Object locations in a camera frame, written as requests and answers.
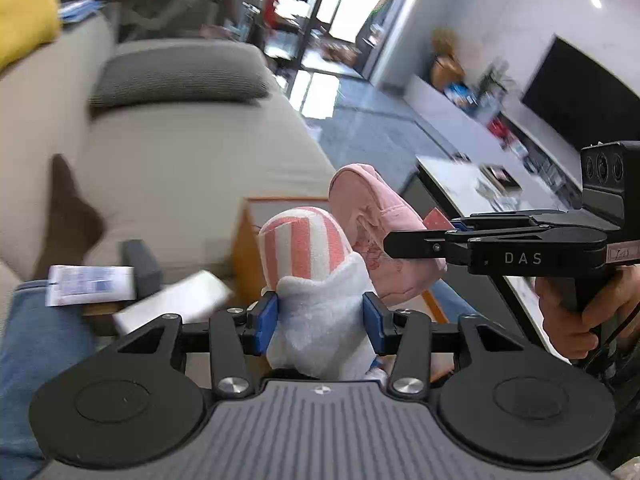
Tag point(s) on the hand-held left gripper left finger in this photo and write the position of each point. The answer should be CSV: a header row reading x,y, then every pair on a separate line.
x,y
267,319

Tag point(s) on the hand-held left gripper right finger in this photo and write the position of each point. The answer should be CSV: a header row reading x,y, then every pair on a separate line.
x,y
373,319

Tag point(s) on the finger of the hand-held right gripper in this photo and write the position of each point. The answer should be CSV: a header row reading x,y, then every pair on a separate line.
x,y
415,245
495,220

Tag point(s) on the orange storage box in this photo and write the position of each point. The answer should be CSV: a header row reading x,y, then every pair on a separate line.
x,y
245,260

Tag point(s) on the pink cloth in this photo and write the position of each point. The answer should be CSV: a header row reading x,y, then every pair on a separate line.
x,y
370,200

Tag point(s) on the pink white striped sock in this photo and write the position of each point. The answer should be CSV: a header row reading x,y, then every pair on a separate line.
x,y
300,242

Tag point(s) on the person's right hand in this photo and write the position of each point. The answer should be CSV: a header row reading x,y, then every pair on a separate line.
x,y
560,322

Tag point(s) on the framed book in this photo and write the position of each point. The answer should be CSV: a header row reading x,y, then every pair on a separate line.
x,y
500,177

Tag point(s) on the white marble coffee table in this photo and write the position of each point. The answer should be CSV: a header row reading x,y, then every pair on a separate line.
x,y
450,185

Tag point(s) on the person's right leg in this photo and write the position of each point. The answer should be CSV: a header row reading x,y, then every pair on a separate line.
x,y
457,300

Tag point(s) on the person's leg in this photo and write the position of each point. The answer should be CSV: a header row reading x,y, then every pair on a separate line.
x,y
35,360
457,300

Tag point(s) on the red box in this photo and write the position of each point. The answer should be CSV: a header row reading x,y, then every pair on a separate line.
x,y
500,127

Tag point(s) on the white flat box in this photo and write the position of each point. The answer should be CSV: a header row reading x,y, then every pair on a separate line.
x,y
170,302

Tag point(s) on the white television cabinet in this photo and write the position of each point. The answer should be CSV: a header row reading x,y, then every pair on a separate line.
x,y
450,115

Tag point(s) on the blue box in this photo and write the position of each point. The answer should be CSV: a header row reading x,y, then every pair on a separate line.
x,y
460,95

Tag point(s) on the dark grey box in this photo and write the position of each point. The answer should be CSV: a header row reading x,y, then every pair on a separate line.
x,y
145,270

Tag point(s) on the green potted plant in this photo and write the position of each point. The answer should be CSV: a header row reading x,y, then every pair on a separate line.
x,y
497,77

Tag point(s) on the black television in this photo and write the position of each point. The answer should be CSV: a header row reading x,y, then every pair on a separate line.
x,y
575,95

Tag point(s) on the brown vase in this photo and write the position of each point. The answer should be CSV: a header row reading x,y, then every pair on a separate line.
x,y
447,72

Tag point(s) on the brown wooden block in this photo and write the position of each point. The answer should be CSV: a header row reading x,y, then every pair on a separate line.
x,y
102,316

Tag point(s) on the beige sofa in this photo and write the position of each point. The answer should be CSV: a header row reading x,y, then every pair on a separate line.
x,y
200,160

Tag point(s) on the white lotion tube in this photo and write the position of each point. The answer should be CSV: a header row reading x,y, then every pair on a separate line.
x,y
90,285

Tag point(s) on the dried flower bunch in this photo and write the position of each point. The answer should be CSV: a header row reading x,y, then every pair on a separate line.
x,y
445,40

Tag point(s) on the brown sock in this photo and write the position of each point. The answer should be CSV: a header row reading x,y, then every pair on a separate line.
x,y
70,220

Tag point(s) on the person's left leg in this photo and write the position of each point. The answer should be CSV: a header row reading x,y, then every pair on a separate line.
x,y
35,360

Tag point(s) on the grey checked cushion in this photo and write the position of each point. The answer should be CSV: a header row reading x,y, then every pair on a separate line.
x,y
175,80

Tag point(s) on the yellow cushion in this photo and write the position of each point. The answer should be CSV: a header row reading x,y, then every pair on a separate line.
x,y
25,10

